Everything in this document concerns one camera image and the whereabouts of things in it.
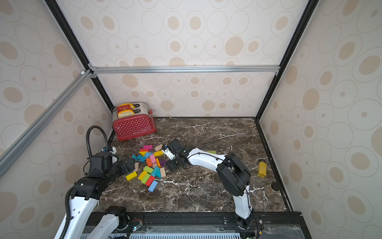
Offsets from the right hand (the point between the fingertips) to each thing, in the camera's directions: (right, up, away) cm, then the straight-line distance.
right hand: (169, 167), depth 88 cm
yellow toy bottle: (+55, -1, +1) cm, 55 cm away
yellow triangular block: (-19, +7, +9) cm, 22 cm away
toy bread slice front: (-30, +33, +7) cm, 45 cm away
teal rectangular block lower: (-9, -3, +2) cm, 10 cm away
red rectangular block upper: (-19, +9, +12) cm, 24 cm away
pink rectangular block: (-12, +3, +7) cm, 14 cm away
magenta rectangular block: (-17, +10, +15) cm, 25 cm away
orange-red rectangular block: (-14, +1, +7) cm, 16 cm away
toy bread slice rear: (-30, +37, +8) cm, 49 cm away
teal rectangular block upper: (-20, +4, +9) cm, 22 cm away
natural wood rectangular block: (-5, -4, +2) cm, 6 cm away
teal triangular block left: (-25, +4, +10) cm, 27 cm away
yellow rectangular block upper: (-9, +7, +10) cm, 15 cm away
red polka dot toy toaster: (-22, +27, +12) cm, 37 cm away
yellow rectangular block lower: (-17, -5, +2) cm, 18 cm away
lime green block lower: (-14, -7, 0) cm, 16 cm away
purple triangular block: (-6, +1, +9) cm, 11 cm away
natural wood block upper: (-10, +10, +13) cm, 19 cm away
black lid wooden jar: (+55, -8, -12) cm, 57 cm away
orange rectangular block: (-8, +2, +4) cm, 9 cm away
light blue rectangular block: (-9, -10, -3) cm, 14 cm away
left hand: (-17, +7, -14) cm, 23 cm away
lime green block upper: (-14, -2, +3) cm, 14 cm away
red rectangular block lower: (-12, -8, 0) cm, 14 cm away
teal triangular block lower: (-7, -4, +2) cm, 9 cm away
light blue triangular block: (-16, +6, +10) cm, 20 cm away
